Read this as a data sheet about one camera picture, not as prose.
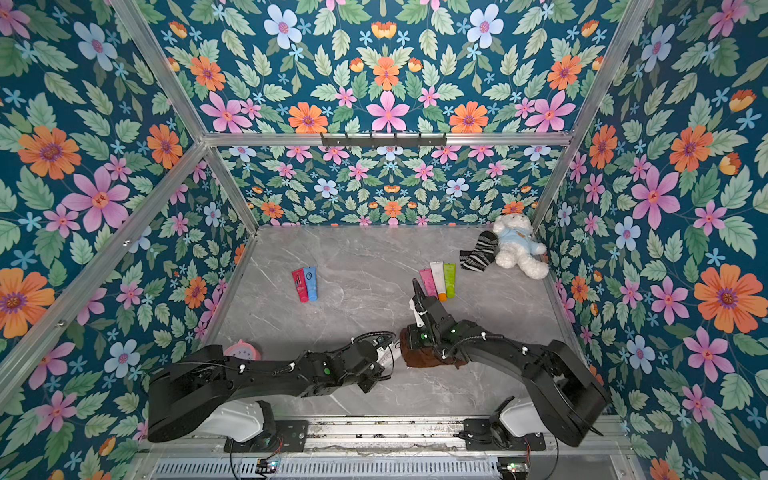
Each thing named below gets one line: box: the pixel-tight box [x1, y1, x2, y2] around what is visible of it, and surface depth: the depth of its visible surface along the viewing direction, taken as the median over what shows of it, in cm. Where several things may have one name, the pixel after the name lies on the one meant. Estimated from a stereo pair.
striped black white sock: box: [459, 230, 500, 272], surface depth 112 cm
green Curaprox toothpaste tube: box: [443, 262, 457, 299], surface depth 106 cm
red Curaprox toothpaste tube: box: [291, 268, 309, 303], surface depth 103 cm
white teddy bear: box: [492, 213, 549, 280], surface depth 109 cm
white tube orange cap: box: [430, 261, 447, 302], surface depth 106 cm
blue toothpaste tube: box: [303, 266, 318, 301], surface depth 103 cm
